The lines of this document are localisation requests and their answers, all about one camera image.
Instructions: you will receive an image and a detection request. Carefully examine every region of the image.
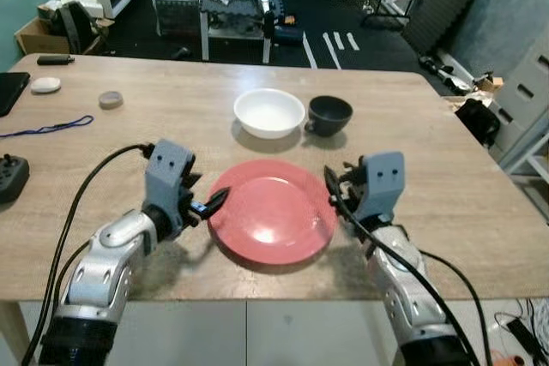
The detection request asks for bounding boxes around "red round plate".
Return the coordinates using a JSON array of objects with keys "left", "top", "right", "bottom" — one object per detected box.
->
[{"left": 208, "top": 159, "right": 337, "bottom": 266}]

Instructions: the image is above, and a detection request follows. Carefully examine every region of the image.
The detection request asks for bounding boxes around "black cup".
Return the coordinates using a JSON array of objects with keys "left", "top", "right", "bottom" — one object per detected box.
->
[{"left": 305, "top": 96, "right": 353, "bottom": 137}]

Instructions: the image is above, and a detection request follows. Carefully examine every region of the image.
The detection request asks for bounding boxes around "white bowl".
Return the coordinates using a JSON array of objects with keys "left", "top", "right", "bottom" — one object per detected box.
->
[{"left": 233, "top": 88, "right": 306, "bottom": 140}]

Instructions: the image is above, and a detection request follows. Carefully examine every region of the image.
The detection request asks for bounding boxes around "small grey round puck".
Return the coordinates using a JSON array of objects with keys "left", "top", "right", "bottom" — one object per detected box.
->
[{"left": 98, "top": 91, "right": 124, "bottom": 110}]

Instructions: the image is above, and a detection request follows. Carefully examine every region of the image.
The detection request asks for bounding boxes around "black bag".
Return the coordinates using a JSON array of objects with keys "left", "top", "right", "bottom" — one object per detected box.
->
[{"left": 455, "top": 99, "right": 501, "bottom": 146}]

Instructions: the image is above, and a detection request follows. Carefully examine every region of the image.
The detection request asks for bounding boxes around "black power adapter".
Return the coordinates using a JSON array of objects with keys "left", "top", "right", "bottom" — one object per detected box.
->
[{"left": 0, "top": 153, "right": 29, "bottom": 204}]

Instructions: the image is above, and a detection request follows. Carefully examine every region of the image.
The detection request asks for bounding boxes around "white oval object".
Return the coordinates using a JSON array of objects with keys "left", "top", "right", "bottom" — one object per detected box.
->
[{"left": 31, "top": 77, "right": 62, "bottom": 94}]

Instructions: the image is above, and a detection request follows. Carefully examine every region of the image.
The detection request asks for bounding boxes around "grey drawer cabinet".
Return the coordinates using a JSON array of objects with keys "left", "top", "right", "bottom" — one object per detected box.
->
[{"left": 493, "top": 36, "right": 549, "bottom": 170}]

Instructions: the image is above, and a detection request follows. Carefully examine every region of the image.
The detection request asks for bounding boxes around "metal cart with equipment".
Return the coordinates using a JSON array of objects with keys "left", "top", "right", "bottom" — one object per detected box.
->
[{"left": 199, "top": 0, "right": 284, "bottom": 65}]

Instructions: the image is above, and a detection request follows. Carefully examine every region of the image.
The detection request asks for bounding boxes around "slim black remote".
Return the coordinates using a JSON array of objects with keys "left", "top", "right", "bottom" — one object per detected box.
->
[{"left": 36, "top": 55, "right": 75, "bottom": 66}]

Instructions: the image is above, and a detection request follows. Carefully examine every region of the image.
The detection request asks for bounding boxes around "black backpack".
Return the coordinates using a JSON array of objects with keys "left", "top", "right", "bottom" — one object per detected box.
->
[{"left": 49, "top": 2, "right": 95, "bottom": 54}]

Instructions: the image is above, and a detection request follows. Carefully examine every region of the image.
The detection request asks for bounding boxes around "black power strip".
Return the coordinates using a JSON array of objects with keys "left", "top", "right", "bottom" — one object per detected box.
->
[{"left": 506, "top": 315, "right": 546, "bottom": 363}]

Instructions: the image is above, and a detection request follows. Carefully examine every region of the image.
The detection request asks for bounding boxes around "flat black tablet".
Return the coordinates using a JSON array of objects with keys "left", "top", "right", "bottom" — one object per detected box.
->
[{"left": 0, "top": 72, "right": 31, "bottom": 117}]

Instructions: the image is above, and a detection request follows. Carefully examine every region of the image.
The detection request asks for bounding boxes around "large brown cardboard box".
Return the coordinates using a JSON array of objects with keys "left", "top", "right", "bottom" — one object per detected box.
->
[{"left": 15, "top": 6, "right": 104, "bottom": 57}]

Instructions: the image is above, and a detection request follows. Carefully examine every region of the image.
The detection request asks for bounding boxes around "dark ribbed foam panel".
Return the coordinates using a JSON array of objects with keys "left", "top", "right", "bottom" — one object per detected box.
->
[{"left": 403, "top": 0, "right": 498, "bottom": 54}]

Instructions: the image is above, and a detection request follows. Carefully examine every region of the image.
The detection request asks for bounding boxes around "small orange object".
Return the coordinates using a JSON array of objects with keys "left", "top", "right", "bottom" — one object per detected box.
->
[{"left": 493, "top": 351, "right": 524, "bottom": 366}]

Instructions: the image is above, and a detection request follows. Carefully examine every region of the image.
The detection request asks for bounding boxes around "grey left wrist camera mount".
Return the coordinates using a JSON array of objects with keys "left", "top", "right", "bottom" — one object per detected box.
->
[{"left": 143, "top": 139, "right": 198, "bottom": 213}]

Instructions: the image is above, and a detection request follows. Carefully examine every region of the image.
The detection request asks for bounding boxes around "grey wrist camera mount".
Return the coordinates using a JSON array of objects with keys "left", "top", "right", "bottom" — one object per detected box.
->
[
  {"left": 143, "top": 139, "right": 198, "bottom": 213},
  {"left": 359, "top": 152, "right": 406, "bottom": 223}
]

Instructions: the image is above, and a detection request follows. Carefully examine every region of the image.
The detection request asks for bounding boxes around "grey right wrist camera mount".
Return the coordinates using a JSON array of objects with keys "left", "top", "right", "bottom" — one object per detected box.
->
[{"left": 359, "top": 152, "right": 406, "bottom": 223}]

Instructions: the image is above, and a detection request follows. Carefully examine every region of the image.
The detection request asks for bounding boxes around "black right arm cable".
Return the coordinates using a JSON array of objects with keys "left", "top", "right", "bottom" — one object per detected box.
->
[{"left": 324, "top": 167, "right": 494, "bottom": 366}]

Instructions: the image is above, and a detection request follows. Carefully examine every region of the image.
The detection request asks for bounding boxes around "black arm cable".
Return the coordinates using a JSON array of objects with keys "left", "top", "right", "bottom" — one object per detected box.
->
[
  {"left": 324, "top": 167, "right": 494, "bottom": 366},
  {"left": 21, "top": 143, "right": 157, "bottom": 366}
]

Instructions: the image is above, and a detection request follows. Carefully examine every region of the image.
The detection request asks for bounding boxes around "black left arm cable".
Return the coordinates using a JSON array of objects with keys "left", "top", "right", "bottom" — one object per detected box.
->
[{"left": 21, "top": 143, "right": 157, "bottom": 366}]

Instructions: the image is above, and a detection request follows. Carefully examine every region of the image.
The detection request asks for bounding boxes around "blue lanyard cord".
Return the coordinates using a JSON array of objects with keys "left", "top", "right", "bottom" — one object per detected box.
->
[{"left": 0, "top": 115, "right": 94, "bottom": 140}]

